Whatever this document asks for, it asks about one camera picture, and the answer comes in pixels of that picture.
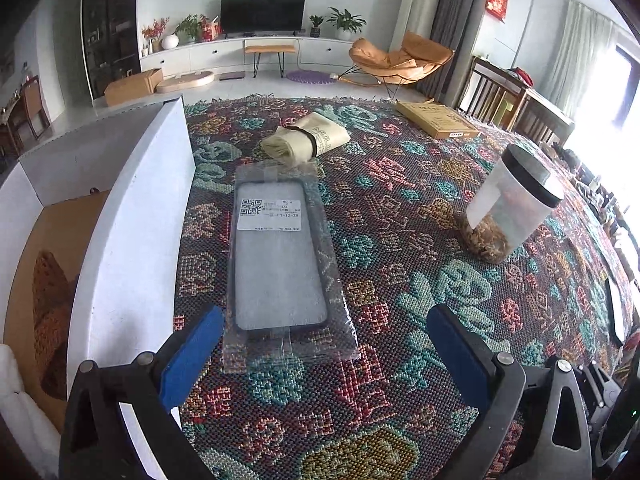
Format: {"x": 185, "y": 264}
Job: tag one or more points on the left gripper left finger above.
{"x": 184, "y": 354}

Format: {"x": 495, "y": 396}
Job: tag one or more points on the packaged phone case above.
{"x": 285, "y": 300}

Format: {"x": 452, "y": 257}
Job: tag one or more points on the orange lounge chair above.
{"x": 416, "y": 59}

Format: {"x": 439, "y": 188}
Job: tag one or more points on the brown cardboard box on floor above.
{"x": 133, "y": 87}

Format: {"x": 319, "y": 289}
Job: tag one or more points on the black television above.
{"x": 245, "y": 16}

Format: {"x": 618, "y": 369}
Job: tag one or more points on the dark tall bookcase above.
{"x": 109, "y": 36}

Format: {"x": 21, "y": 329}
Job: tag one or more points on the clear jar black lid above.
{"x": 514, "y": 199}

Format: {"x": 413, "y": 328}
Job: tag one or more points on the green potted plant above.
{"x": 346, "y": 23}

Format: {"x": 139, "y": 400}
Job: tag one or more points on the flat yellow cardboard box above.
{"x": 437, "y": 120}

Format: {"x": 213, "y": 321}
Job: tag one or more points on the wooden chair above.
{"x": 502, "y": 98}

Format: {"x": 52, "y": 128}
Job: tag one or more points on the red wall decoration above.
{"x": 497, "y": 9}

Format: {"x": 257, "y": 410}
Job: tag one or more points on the white tv cabinet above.
{"x": 227, "y": 55}

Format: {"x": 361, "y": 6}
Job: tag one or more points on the cream rolled tote bag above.
{"x": 305, "y": 139}

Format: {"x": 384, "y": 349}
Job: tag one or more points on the small wooden bench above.
{"x": 258, "y": 51}

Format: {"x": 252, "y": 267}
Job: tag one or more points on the white cardboard storage box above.
{"x": 108, "y": 200}

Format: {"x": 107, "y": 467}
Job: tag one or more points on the white rolled towel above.
{"x": 33, "y": 432}

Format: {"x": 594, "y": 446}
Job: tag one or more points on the colourful woven tablecloth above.
{"x": 393, "y": 197}

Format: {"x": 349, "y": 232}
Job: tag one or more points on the purple round rug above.
{"x": 311, "y": 77}

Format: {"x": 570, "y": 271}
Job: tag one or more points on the brown knitted cloth roll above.
{"x": 52, "y": 304}

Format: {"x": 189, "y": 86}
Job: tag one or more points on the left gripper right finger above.
{"x": 465, "y": 355}

